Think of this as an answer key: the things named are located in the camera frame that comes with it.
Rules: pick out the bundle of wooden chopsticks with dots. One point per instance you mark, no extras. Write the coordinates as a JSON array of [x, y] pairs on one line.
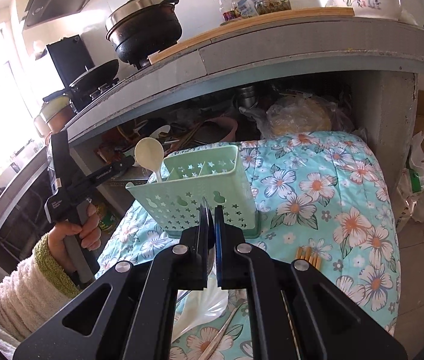
[[307, 257]]

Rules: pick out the black box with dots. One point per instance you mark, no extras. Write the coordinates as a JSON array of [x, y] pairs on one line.
[[69, 60]]

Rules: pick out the wooden cutting board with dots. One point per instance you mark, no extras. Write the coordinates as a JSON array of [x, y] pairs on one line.
[[272, 18]]

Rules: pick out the blue and white packet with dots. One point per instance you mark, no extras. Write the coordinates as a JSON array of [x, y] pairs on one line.
[[247, 5]]

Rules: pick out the cream enamel pot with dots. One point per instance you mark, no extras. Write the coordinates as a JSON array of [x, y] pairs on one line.
[[56, 105]]

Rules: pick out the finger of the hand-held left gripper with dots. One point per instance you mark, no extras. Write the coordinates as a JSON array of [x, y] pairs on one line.
[[103, 174]]

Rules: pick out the white floral enamel basin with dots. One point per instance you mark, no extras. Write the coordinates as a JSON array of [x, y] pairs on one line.
[[365, 2]]

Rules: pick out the green plastic utensil holder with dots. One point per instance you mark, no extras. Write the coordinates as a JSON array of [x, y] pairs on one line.
[[182, 202]]

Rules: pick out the steel pot lid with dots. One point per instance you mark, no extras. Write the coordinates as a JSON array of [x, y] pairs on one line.
[[133, 11]]

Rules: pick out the white plastic rice paddle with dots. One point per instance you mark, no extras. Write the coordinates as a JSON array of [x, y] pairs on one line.
[[204, 303]]

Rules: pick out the black cast iron pot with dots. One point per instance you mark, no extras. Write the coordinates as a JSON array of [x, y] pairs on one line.
[[140, 52]]

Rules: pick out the wooden chopstick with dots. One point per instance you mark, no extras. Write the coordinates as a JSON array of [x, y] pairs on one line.
[[221, 332]]

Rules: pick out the person's left forearm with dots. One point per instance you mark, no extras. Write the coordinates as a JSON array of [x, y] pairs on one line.
[[17, 300]]

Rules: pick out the teal floral blanket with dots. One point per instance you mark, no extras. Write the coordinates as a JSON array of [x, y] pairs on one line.
[[309, 202]]

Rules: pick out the plastic bag of yellow flatbread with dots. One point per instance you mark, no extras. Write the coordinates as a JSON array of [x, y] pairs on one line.
[[298, 118]]

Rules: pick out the clear bottle with red label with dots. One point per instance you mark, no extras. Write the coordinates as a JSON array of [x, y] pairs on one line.
[[227, 11]]

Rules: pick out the patterned metal shelf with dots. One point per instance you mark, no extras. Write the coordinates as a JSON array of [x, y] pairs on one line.
[[124, 182]]

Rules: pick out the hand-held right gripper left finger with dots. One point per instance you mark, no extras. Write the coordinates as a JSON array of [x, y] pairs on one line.
[[204, 255]]

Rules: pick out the pink bowl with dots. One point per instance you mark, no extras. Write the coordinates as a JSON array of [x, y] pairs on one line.
[[223, 129]]

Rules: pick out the black frying pan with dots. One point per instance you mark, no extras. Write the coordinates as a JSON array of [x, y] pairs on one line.
[[95, 73]]

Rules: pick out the person's left hand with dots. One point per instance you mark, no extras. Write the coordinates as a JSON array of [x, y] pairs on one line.
[[58, 243]]

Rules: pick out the gray kitchen counter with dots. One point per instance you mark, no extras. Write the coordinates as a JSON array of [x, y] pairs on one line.
[[272, 48]]

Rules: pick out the brown pot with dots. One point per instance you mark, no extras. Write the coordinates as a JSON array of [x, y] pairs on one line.
[[60, 122]]

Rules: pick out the glass jar of pickles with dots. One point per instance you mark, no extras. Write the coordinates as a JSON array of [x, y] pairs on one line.
[[272, 4]]

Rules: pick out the black gas stove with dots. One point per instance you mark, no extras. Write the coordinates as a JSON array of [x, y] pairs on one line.
[[95, 95]]

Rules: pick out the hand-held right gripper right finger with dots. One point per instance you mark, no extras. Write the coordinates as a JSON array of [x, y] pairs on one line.
[[219, 232]]

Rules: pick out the cooking oil bottle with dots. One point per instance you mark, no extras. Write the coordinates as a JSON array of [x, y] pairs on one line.
[[105, 219]]

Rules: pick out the steel pots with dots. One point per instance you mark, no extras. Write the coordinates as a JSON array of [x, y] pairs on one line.
[[247, 97]]

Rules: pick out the cream mug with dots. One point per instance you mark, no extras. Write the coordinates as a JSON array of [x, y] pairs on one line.
[[41, 125]]

